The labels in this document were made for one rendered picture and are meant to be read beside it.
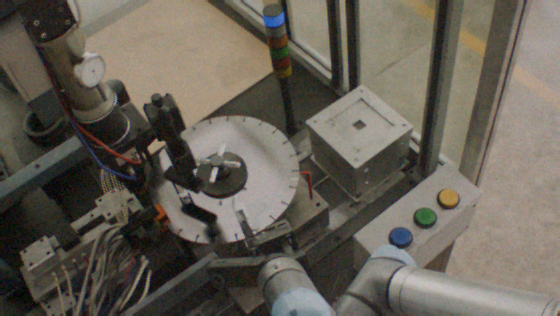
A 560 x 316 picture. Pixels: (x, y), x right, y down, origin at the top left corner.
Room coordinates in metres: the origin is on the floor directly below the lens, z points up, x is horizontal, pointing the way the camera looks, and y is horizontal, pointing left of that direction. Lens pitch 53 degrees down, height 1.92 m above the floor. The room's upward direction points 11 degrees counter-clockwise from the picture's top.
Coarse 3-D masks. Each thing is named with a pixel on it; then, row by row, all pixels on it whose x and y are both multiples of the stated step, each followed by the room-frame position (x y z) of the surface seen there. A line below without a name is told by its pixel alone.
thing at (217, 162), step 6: (222, 144) 0.75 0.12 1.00; (222, 150) 0.74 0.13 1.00; (216, 156) 0.72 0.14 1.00; (198, 162) 0.72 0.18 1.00; (204, 162) 0.72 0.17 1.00; (210, 162) 0.71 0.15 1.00; (216, 162) 0.71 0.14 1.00; (222, 162) 0.71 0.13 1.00; (228, 162) 0.71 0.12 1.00; (234, 162) 0.70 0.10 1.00; (216, 168) 0.70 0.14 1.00; (222, 168) 0.70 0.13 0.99; (210, 180) 0.67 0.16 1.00
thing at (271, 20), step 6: (270, 6) 0.98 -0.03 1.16; (276, 6) 0.98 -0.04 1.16; (264, 12) 0.96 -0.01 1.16; (270, 12) 0.96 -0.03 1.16; (276, 12) 0.96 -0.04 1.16; (282, 12) 0.96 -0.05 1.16; (264, 18) 0.96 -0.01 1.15; (270, 18) 0.95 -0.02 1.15; (276, 18) 0.94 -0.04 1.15; (282, 18) 0.95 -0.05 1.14; (270, 24) 0.95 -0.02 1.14; (276, 24) 0.94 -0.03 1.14
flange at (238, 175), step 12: (228, 156) 0.75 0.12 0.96; (240, 156) 0.75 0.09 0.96; (204, 168) 0.73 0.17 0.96; (228, 168) 0.71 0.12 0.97; (240, 168) 0.71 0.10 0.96; (204, 180) 0.70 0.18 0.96; (216, 180) 0.69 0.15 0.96; (228, 180) 0.69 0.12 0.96; (240, 180) 0.68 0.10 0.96; (216, 192) 0.66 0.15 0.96; (228, 192) 0.66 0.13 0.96
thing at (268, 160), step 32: (192, 128) 0.86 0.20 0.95; (224, 128) 0.84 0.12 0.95; (256, 128) 0.82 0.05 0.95; (160, 160) 0.78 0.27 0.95; (256, 160) 0.73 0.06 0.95; (288, 160) 0.72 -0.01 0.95; (160, 192) 0.70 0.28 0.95; (192, 192) 0.68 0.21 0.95; (256, 192) 0.65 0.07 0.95; (288, 192) 0.64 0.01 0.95; (192, 224) 0.60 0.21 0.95; (224, 224) 0.59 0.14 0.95
